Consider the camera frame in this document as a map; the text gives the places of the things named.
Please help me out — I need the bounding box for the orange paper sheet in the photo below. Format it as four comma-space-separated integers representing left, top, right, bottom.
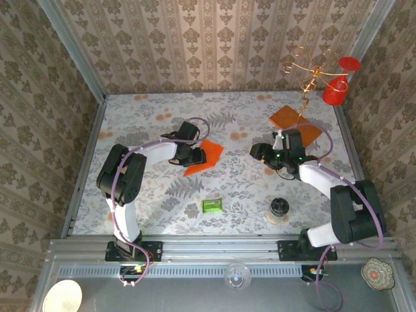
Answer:
183, 139, 225, 178

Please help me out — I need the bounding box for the green packet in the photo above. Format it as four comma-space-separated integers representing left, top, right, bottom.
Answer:
201, 198, 224, 215

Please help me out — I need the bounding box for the floral table cover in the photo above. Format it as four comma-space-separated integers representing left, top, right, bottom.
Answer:
71, 92, 374, 235

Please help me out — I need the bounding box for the red wine glass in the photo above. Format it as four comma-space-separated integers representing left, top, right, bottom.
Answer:
321, 56, 362, 107

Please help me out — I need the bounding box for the small circuit board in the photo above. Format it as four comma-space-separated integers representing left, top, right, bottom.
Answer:
119, 265, 148, 287
301, 265, 330, 284

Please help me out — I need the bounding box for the clear wine glass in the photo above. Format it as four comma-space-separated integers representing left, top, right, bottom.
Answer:
224, 261, 253, 292

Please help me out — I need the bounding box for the small patterned dish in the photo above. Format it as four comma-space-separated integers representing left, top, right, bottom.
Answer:
361, 257, 396, 291

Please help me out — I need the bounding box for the white plate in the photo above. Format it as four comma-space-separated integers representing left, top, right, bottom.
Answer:
42, 279, 83, 312

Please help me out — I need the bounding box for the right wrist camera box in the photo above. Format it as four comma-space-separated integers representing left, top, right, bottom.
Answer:
272, 129, 306, 151

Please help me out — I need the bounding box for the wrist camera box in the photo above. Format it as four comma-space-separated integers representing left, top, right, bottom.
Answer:
161, 121, 202, 145
272, 129, 306, 151

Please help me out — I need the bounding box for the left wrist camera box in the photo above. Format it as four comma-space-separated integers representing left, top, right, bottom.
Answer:
161, 121, 202, 145

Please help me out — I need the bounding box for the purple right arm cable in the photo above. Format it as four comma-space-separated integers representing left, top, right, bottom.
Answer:
279, 122, 386, 308

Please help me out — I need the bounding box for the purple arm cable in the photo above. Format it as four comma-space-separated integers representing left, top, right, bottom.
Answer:
279, 122, 386, 308
110, 116, 211, 289

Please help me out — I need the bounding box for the gold wire rack wooden base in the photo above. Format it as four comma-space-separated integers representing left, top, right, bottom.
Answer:
268, 45, 337, 153

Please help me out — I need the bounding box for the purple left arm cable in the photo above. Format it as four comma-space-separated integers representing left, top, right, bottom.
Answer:
110, 116, 211, 289

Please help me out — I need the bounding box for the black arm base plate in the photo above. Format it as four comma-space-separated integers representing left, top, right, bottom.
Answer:
278, 239, 338, 262
104, 240, 164, 263

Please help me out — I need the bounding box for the aluminium cage frame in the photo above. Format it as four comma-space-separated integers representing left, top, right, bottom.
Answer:
29, 0, 416, 312

